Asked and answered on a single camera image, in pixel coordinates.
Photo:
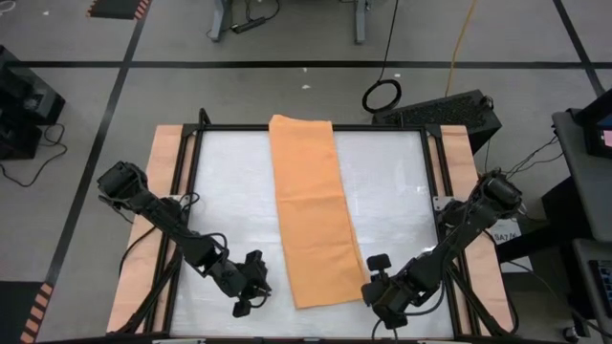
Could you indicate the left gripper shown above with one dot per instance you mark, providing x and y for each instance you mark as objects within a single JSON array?
[{"x": 244, "y": 282}]

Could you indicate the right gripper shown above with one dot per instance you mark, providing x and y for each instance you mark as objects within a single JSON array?
[{"x": 401, "y": 291}]

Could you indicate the orange waffle-weave towel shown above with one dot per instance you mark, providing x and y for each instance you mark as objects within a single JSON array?
[{"x": 311, "y": 200}]

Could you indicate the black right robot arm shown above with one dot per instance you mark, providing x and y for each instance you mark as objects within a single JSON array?
[{"x": 459, "y": 234}]

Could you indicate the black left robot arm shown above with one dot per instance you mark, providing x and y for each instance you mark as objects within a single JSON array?
[{"x": 158, "y": 210}]

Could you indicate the silver mounting plate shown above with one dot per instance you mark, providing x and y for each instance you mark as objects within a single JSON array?
[{"x": 442, "y": 203}]

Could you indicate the white paper label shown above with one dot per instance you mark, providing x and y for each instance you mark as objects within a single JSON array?
[{"x": 507, "y": 235}]

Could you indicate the black computer case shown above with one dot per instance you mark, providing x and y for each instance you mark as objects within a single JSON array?
[{"x": 440, "y": 112}]

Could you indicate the black orange-striped floor mat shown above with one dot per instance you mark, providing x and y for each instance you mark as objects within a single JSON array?
[
  {"x": 115, "y": 8},
  {"x": 19, "y": 310}
]

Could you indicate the black keyboard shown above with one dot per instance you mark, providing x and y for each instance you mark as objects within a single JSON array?
[{"x": 603, "y": 286}]

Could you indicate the grey side desk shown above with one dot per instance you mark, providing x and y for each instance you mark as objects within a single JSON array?
[{"x": 583, "y": 181}]

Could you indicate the grey desk leg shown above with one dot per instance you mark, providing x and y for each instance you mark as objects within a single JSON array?
[
  {"x": 362, "y": 21},
  {"x": 220, "y": 19}
]

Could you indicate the black screen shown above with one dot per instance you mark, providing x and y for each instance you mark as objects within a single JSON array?
[{"x": 600, "y": 129}]

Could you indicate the black power strip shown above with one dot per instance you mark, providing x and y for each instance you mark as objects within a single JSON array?
[{"x": 248, "y": 25}]

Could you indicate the black floor equipment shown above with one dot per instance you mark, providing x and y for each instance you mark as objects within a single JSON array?
[{"x": 24, "y": 100}]

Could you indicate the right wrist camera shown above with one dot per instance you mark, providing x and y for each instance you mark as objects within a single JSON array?
[{"x": 379, "y": 263}]

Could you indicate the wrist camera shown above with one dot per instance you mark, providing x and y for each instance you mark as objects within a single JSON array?
[
  {"x": 254, "y": 258},
  {"x": 379, "y": 263}
]

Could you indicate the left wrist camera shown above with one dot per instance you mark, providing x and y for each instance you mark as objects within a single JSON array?
[{"x": 254, "y": 258}]

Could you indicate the black table frame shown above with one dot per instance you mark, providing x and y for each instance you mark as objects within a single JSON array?
[{"x": 229, "y": 127}]

